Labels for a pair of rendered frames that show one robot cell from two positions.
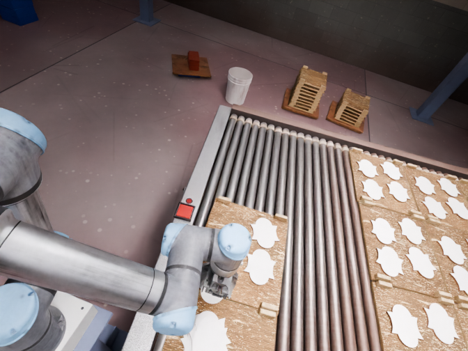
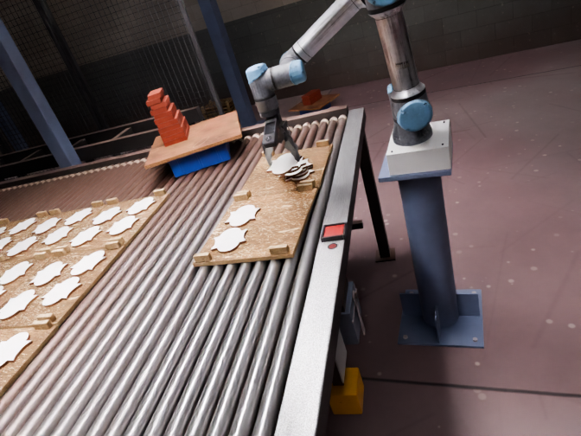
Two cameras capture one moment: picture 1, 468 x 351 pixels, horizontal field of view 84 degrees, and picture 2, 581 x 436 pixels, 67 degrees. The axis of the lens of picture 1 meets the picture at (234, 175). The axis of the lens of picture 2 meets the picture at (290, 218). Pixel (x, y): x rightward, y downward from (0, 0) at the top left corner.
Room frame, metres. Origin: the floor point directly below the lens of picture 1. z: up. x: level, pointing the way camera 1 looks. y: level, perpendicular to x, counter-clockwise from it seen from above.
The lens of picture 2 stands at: (1.72, 0.49, 1.65)
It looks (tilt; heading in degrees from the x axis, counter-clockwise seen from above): 28 degrees down; 202
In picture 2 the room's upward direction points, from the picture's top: 18 degrees counter-clockwise
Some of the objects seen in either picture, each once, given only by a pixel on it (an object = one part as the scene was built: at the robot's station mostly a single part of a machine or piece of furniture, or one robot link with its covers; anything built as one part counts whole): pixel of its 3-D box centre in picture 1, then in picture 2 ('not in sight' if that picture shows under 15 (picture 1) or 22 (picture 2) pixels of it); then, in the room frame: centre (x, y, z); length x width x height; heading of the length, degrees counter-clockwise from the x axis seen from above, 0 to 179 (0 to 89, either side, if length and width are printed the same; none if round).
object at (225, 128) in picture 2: not in sight; (194, 137); (-0.33, -0.72, 1.03); 0.50 x 0.50 x 0.02; 23
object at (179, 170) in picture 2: not in sight; (200, 150); (-0.27, -0.69, 0.97); 0.31 x 0.31 x 0.10; 23
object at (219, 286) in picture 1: (220, 274); (274, 125); (0.27, -0.04, 1.20); 0.09 x 0.08 x 0.12; 0
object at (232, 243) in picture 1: (230, 246); (260, 81); (0.28, -0.04, 1.35); 0.09 x 0.08 x 0.11; 100
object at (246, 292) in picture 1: (242, 248); (259, 224); (0.50, -0.12, 0.93); 0.41 x 0.35 x 0.02; 0
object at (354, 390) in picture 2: not in sight; (339, 371); (0.98, 0.18, 0.74); 0.09 x 0.08 x 0.24; 2
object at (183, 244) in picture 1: (186, 248); (289, 73); (0.25, 0.05, 1.35); 0.11 x 0.11 x 0.08; 10
